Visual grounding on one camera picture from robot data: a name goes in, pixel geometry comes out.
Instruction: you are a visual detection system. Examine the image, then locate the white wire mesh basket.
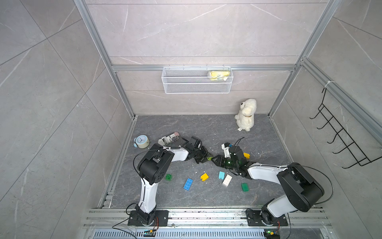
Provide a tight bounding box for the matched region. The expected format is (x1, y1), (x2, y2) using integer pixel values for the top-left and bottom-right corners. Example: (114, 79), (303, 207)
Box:
(161, 66), (233, 94)

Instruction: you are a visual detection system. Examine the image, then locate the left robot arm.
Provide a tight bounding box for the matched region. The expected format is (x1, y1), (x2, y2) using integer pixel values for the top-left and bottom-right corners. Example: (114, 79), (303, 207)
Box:
(127, 136), (212, 226)

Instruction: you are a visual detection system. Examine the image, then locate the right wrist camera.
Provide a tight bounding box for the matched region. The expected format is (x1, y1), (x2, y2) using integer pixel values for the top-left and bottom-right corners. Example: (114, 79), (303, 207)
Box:
(221, 142), (232, 158)

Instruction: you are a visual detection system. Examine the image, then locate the cyan lego brick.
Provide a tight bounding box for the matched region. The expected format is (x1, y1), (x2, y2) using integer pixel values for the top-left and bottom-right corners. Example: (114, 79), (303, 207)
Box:
(218, 171), (225, 180)

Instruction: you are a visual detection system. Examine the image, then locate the white plush toy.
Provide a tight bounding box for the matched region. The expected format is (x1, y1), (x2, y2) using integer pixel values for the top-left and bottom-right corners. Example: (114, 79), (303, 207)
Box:
(234, 99), (257, 131)

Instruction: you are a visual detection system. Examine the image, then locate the blue long lego brick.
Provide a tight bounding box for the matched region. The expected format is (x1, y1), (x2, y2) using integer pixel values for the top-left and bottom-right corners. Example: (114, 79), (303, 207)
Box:
(183, 178), (193, 191)

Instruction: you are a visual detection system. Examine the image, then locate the tape roll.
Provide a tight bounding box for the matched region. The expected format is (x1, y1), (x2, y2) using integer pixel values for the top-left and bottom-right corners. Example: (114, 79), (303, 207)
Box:
(133, 134), (150, 149)

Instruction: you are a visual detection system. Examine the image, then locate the black wire hook rack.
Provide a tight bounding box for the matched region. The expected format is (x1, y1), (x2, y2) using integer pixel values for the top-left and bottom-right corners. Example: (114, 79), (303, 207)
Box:
(310, 88), (382, 169)

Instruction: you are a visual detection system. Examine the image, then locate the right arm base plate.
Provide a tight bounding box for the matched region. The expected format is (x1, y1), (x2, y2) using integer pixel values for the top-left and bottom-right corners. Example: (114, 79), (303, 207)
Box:
(245, 209), (288, 227)

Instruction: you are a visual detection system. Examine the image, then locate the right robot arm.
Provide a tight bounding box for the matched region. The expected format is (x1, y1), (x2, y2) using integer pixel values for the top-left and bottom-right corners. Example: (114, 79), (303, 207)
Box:
(208, 139), (334, 226)

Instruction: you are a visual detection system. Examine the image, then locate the green flat lego brick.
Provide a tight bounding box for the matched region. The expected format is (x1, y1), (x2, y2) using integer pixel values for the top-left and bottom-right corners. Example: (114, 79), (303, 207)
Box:
(241, 183), (249, 192)

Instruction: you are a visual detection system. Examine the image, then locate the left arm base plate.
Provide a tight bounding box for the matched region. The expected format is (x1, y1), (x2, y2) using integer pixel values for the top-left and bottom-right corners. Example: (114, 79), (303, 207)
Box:
(127, 210), (169, 227)

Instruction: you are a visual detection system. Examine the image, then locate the white long lego brick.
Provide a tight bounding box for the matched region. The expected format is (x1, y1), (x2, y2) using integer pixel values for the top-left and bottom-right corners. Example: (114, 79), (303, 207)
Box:
(222, 175), (232, 187)

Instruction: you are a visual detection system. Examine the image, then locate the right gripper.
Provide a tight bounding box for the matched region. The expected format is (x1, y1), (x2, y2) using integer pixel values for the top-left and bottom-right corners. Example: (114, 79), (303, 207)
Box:
(210, 154), (238, 170)

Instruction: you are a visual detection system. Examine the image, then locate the dark green lego brick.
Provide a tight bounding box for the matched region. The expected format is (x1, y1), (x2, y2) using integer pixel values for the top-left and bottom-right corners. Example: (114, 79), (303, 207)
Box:
(165, 174), (172, 181)

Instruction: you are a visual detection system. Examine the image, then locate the yellow stepped lego brick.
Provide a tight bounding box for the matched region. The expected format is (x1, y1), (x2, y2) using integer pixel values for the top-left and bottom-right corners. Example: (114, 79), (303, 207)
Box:
(200, 173), (209, 182)

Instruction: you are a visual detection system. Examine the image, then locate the small toy car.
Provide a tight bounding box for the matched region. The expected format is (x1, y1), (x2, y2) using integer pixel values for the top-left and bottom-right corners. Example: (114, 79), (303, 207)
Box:
(158, 132), (180, 146)

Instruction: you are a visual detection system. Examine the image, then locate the yellow sponge in basket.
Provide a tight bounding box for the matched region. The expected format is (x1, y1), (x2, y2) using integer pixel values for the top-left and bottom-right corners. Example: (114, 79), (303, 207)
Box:
(208, 71), (231, 81)

